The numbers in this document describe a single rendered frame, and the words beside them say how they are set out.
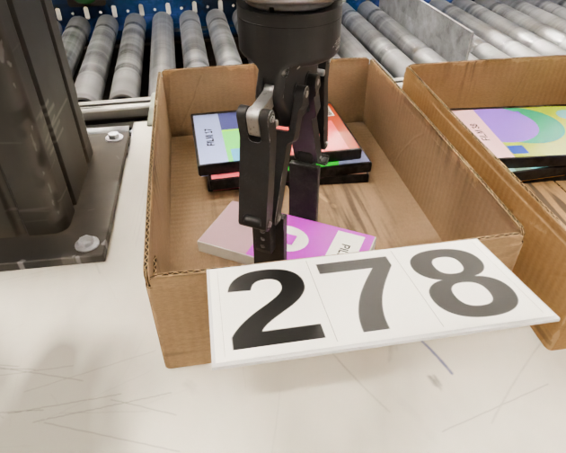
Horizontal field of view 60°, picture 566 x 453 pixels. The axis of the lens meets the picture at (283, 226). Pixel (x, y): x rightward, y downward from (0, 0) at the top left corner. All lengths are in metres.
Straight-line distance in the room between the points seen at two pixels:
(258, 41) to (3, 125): 0.25
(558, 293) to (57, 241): 0.46
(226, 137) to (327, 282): 0.32
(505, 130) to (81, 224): 0.51
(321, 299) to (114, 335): 0.21
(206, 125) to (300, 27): 0.31
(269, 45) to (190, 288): 0.17
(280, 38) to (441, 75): 0.39
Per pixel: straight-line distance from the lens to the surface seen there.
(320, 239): 0.48
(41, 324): 0.48
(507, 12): 1.42
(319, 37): 0.36
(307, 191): 0.49
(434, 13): 1.12
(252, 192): 0.37
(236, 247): 0.47
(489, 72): 0.74
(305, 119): 0.44
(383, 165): 0.63
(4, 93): 0.49
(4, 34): 0.48
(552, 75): 0.80
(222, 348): 0.27
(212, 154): 0.57
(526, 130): 0.68
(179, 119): 0.69
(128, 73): 0.96
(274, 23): 0.35
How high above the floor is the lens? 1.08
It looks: 38 degrees down
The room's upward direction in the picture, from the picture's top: straight up
